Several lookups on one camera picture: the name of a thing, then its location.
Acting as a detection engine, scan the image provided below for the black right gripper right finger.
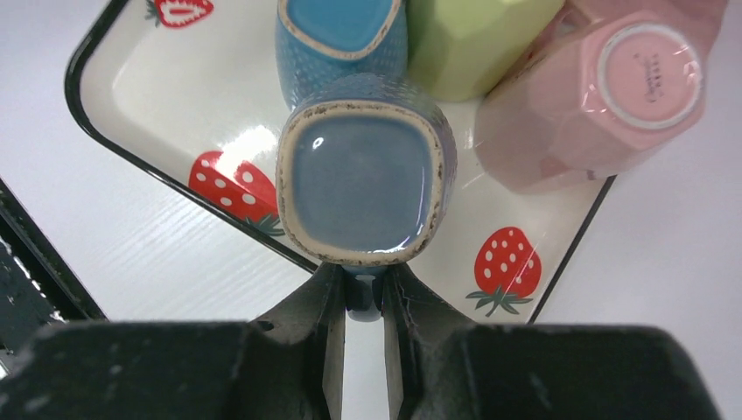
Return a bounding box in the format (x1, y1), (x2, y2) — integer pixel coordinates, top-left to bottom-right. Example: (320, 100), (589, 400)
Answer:
(382, 264), (720, 419)

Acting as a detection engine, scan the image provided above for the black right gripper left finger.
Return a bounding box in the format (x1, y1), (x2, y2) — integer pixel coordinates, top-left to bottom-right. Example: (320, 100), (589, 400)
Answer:
(1, 264), (345, 419)

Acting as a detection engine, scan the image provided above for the grey blue mug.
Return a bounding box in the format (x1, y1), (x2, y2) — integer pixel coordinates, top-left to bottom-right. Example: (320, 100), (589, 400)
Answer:
(276, 73), (458, 322)

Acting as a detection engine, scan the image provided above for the strawberry print tray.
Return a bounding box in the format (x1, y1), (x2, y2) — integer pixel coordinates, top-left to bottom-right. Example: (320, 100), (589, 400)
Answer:
(66, 1), (612, 323)

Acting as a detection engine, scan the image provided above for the green faceted mug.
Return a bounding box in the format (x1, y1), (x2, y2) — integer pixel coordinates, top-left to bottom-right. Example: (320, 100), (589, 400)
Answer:
(406, 0), (564, 102)

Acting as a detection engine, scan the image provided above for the bright blue mug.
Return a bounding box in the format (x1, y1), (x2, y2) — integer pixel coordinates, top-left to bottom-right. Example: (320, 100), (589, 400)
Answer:
(275, 0), (408, 109)

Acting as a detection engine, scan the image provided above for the pale pink faceted mug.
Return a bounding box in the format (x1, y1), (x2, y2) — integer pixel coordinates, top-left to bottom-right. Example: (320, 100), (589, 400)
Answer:
(473, 1), (728, 193)

